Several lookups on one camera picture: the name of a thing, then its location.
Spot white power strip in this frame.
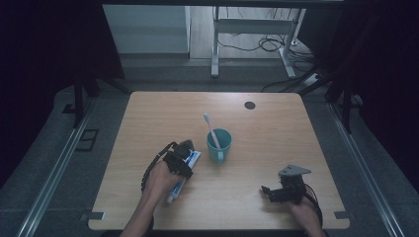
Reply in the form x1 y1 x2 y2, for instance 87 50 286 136
302 72 322 88

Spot person's left hand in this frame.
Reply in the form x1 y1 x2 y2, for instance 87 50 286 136
143 160 184 202

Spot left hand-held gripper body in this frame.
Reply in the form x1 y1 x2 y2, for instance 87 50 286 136
172 139 196 160

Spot aluminium floor rail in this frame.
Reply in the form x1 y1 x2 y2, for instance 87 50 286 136
15 98 97 237
326 102 405 237

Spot person's right hand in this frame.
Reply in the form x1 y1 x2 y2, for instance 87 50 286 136
286 197 322 228

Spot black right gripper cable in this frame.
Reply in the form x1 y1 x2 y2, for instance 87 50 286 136
303 183 324 228

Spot black floor cables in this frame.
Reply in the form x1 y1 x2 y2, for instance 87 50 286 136
216 8 319 72

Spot pink toothbrush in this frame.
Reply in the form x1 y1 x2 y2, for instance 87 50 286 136
203 113 222 150

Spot blue and white toothpaste tube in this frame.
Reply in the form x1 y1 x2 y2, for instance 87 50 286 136
165 149 203 204

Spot black metal stand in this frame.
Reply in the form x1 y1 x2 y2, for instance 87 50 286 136
297 63 362 134
72 70 132 129

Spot white cabinet panel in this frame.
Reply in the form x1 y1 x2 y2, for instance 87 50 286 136
102 4 192 54

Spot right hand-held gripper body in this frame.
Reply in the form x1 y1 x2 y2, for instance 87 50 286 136
278 164 312 205

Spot teal cup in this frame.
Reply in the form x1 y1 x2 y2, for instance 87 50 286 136
206 127 233 163

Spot dark curtain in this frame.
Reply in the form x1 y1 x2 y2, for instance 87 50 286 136
0 0 126 189
297 0 419 184

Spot white desk frame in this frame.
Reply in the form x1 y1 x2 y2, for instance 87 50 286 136
210 6 307 79

